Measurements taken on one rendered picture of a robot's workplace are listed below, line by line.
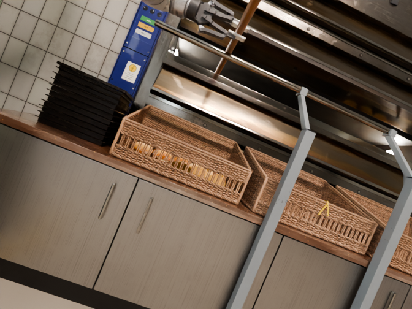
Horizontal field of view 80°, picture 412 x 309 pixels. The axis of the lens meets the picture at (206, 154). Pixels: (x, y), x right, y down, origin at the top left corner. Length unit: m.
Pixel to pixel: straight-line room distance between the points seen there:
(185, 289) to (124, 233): 0.32
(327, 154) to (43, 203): 1.50
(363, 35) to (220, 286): 1.64
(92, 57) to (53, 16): 0.29
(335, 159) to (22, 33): 1.95
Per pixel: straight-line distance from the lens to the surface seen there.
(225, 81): 1.52
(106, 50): 1.60
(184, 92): 1.48
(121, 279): 1.07
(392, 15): 2.10
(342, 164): 1.76
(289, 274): 1.13
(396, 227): 1.23
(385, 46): 2.00
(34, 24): 1.79
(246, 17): 0.91
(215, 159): 0.98
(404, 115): 1.90
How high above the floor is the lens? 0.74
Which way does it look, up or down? 1 degrees down
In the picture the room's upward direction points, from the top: 23 degrees clockwise
